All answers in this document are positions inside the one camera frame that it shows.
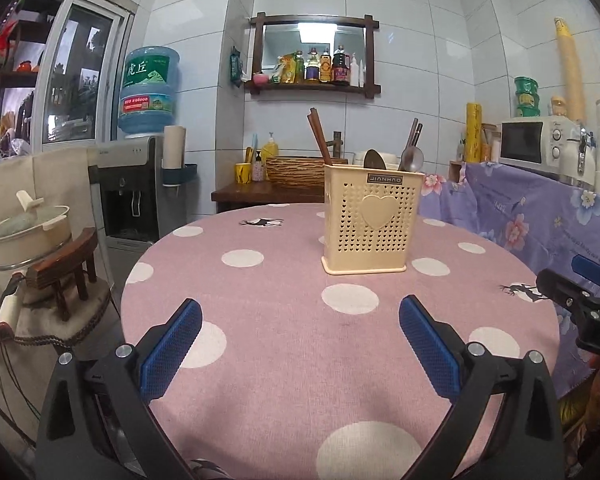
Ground translucent plastic spoon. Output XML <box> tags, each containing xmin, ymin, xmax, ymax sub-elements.
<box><xmin>399</xmin><ymin>145</ymin><xmax>424</xmax><ymax>172</ymax></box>

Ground dark wooden chopstick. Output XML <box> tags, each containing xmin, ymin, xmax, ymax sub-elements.
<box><xmin>308</xmin><ymin>106</ymin><xmax>334</xmax><ymax>166</ymax></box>

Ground purple floral cloth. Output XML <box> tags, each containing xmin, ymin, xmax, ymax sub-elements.
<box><xmin>417</xmin><ymin>160</ymin><xmax>600</xmax><ymax>401</ymax></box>

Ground small wooden stool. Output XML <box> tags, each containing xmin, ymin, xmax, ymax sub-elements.
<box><xmin>26</xmin><ymin>228</ymin><xmax>98</xmax><ymax>322</ymax></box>

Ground white microwave oven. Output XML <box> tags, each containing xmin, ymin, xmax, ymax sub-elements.
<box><xmin>500</xmin><ymin>116</ymin><xmax>580</xmax><ymax>174</ymax></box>

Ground pink polka dot tablecloth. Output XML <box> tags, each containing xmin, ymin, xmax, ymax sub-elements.
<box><xmin>121</xmin><ymin>204</ymin><xmax>560</xmax><ymax>479</ymax></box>

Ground white pot with lid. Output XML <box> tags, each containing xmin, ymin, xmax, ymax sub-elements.
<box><xmin>0</xmin><ymin>190</ymin><xmax>72</xmax><ymax>272</ymax></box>

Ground black water dispenser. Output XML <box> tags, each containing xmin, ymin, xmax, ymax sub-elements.
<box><xmin>88</xmin><ymin>136</ymin><xmax>197</xmax><ymax>252</ymax></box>

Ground cream plastic utensil holder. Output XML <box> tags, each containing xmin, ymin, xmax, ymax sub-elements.
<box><xmin>322</xmin><ymin>165</ymin><xmax>425</xmax><ymax>275</ymax></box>

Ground stacked green bowls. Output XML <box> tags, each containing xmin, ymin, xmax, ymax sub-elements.
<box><xmin>514</xmin><ymin>76</ymin><xmax>541</xmax><ymax>117</ymax></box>

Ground yellow wrap roll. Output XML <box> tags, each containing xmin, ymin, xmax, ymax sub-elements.
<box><xmin>465</xmin><ymin>102</ymin><xmax>482</xmax><ymax>164</ymax></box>

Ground dark wooden counter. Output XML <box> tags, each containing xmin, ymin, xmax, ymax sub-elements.
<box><xmin>211</xmin><ymin>181</ymin><xmax>324</xmax><ymax>212</ymax></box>

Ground yellow mug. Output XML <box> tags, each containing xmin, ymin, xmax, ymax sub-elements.
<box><xmin>234</xmin><ymin>162</ymin><xmax>252</xmax><ymax>184</ymax></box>

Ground white paper towel roll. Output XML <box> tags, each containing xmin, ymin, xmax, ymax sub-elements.
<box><xmin>162</xmin><ymin>125</ymin><xmax>186</xmax><ymax>169</ymax></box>

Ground bronze faucet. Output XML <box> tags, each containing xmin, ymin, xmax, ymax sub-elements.
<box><xmin>326</xmin><ymin>130</ymin><xmax>343</xmax><ymax>158</ymax></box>

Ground woven basin sink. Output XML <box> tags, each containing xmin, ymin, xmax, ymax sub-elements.
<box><xmin>265</xmin><ymin>156</ymin><xmax>325</xmax><ymax>188</ymax></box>

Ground yellow soap dispenser bottle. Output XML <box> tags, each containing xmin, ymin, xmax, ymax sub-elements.
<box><xmin>260</xmin><ymin>132</ymin><xmax>279</xmax><ymax>165</ymax></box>

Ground blue water jug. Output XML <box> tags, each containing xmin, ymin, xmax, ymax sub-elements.
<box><xmin>118</xmin><ymin>46</ymin><xmax>180</xmax><ymax>136</ymax></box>

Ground wooden framed mirror shelf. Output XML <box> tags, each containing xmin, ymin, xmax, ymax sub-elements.
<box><xmin>246</xmin><ymin>12</ymin><xmax>381</xmax><ymax>100</ymax></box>

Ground green hanging packet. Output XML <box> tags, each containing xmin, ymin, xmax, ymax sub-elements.
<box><xmin>230</xmin><ymin>47</ymin><xmax>242</xmax><ymax>88</ymax></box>

